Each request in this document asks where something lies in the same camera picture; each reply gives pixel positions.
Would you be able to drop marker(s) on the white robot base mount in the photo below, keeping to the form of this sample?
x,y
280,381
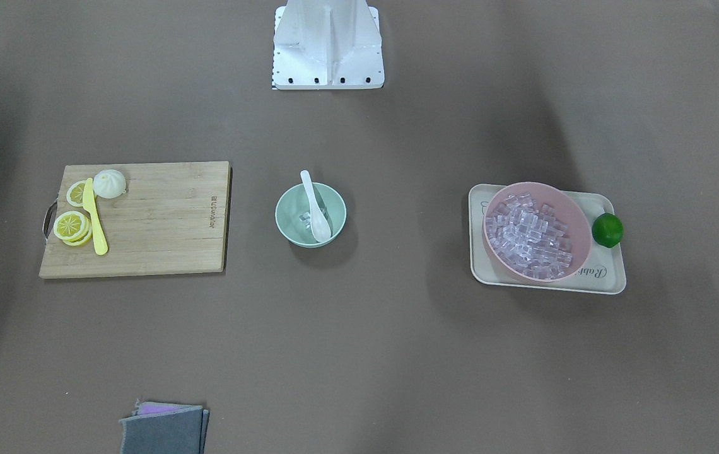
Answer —
x,y
327,45

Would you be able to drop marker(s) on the green lime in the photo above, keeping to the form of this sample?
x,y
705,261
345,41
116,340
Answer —
x,y
607,230

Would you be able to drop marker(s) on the cream rectangular tray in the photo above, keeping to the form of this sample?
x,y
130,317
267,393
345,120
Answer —
x,y
603,273

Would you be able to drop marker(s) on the white ceramic spoon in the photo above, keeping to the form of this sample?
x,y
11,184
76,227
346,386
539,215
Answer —
x,y
319,226

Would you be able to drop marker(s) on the pink bowl of ice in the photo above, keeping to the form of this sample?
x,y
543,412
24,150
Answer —
x,y
538,233

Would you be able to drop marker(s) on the clear ice cube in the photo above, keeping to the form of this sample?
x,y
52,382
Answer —
x,y
305,218

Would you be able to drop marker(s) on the folded grey cloth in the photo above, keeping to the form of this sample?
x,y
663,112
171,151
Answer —
x,y
159,427

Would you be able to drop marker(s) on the wooden cutting board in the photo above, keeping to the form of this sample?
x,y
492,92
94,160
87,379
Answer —
x,y
173,219

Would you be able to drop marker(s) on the white steamed bun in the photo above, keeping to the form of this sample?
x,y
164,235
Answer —
x,y
109,184

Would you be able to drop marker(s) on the mint green bowl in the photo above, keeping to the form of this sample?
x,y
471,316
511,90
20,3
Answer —
x,y
294,202

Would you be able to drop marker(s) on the lemon slice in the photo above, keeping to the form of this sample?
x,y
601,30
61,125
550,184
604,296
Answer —
x,y
74,194
73,228

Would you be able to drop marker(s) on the yellow plastic knife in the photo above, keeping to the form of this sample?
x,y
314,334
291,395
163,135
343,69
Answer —
x,y
100,243

